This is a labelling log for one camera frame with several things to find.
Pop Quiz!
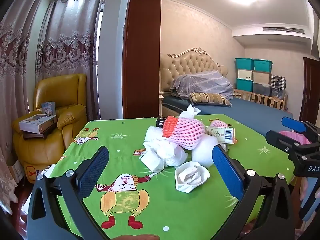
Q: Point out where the clear grey storage box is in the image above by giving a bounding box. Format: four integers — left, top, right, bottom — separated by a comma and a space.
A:
253, 81, 272, 96

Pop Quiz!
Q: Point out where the black white checkered bag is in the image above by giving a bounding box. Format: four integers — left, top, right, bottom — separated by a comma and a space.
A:
271, 74, 286, 90

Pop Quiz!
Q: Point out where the green cartoon printed tablecloth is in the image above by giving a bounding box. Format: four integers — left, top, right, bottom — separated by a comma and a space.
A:
54, 114, 297, 240

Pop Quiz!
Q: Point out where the orange foam fruit net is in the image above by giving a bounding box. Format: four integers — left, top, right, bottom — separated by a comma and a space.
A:
162, 116, 179, 138

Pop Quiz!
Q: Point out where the lace patterned curtain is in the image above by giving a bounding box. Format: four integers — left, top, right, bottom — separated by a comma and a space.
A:
0, 0, 49, 205
35, 0, 107, 120

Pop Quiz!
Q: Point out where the small blue box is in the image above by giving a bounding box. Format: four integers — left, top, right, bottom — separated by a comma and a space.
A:
41, 101, 56, 116

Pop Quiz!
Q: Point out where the brown wooden partition panel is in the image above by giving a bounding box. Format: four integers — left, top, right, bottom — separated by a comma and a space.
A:
122, 0, 163, 119

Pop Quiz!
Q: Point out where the grey blue duvet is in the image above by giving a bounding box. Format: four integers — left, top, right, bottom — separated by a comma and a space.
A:
171, 70, 234, 101

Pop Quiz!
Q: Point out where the pink foam fruit net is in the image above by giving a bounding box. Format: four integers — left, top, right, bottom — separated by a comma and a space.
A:
209, 120, 229, 130
169, 117, 206, 150

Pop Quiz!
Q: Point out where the brown wooden door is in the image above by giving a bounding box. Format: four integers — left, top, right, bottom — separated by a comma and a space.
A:
299, 57, 320, 126

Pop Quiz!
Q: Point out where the trash bin with pink bag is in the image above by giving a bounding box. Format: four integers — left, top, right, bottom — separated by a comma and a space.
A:
279, 130, 313, 146

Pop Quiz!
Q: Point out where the blue mattress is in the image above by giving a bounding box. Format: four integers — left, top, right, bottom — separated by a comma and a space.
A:
162, 96, 293, 137

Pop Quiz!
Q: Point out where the wooden crib rail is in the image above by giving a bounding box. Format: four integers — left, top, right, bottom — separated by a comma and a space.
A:
234, 89, 287, 111

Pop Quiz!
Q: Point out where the yellow leather armchair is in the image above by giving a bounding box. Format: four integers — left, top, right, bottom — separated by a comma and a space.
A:
12, 73, 88, 184

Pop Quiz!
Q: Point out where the beige medicine box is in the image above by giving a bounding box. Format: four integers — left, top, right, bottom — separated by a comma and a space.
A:
205, 126, 236, 145

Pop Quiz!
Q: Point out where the ceiling air vent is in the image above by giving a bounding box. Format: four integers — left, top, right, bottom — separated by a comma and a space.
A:
262, 26, 306, 34

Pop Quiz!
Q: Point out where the beige storage box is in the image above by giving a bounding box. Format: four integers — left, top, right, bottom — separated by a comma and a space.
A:
253, 71, 272, 84

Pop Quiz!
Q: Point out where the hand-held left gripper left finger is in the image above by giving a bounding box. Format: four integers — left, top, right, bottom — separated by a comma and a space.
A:
26, 145, 110, 240

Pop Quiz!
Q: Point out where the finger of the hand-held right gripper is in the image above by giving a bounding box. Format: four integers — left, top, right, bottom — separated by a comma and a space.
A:
281, 116, 320, 143
265, 129, 320, 164

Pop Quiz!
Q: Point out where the beige tufted headboard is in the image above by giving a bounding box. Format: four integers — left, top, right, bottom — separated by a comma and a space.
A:
160, 47, 229, 93

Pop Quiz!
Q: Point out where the teal storage box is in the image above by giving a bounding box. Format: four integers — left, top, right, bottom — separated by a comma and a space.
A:
253, 59, 273, 73
235, 57, 255, 71
236, 78, 254, 92

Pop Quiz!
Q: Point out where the person's right hand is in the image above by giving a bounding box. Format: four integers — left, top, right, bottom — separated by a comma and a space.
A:
299, 177, 310, 205

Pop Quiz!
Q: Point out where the flat white blue box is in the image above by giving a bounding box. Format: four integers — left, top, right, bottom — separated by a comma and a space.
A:
19, 114, 57, 134

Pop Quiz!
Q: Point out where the white paper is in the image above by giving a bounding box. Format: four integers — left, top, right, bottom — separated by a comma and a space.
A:
174, 162, 210, 194

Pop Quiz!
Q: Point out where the white tissue pile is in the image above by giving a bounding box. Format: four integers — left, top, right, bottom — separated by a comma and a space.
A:
139, 125, 188, 173

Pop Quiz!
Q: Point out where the white foam sheet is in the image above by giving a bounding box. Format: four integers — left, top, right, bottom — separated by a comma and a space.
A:
191, 134, 220, 168

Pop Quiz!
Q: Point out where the white storage box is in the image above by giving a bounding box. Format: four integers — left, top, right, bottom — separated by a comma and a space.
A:
237, 69, 254, 80

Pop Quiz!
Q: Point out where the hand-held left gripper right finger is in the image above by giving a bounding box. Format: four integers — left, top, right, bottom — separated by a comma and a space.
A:
212, 144, 295, 240

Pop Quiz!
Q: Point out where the striped pillow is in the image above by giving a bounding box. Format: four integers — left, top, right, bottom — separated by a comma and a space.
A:
189, 92, 232, 107

